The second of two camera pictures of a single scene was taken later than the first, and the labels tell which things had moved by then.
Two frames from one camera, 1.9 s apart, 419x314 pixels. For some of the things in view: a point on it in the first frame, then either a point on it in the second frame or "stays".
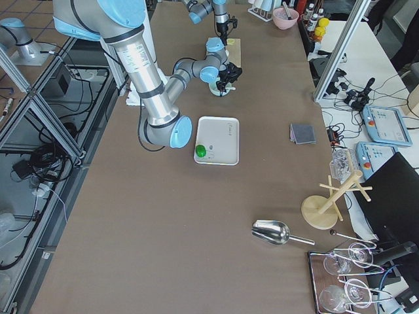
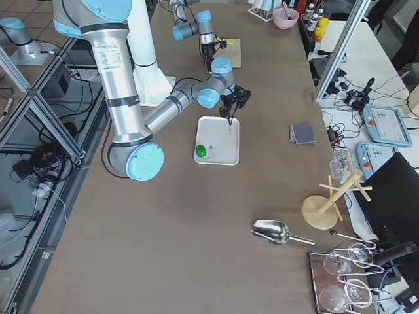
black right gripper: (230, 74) -> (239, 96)
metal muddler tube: (287, 10) stays
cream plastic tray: (220, 135) stays
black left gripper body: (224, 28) -> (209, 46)
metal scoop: (275, 233) stays
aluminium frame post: (359, 10) stays
